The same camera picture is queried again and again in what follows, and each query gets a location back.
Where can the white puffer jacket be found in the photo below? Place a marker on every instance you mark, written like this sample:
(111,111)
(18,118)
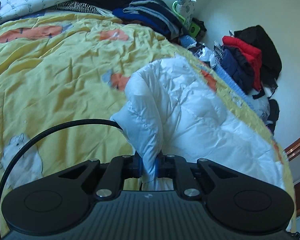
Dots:
(171,110)

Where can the dark folded clothes pile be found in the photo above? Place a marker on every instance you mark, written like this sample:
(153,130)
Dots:
(151,13)

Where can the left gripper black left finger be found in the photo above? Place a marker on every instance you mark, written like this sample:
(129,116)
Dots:
(61,201)

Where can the floral fabric bag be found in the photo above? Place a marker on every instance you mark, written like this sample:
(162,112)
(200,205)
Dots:
(186,9)

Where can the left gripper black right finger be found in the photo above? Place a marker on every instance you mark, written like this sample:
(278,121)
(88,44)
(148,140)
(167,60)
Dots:
(235,201)

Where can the yellow carrot print quilt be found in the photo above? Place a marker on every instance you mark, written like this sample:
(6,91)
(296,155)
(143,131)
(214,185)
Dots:
(62,77)

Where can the red and black hanging clothes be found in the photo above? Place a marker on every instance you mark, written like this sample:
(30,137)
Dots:
(250,58)

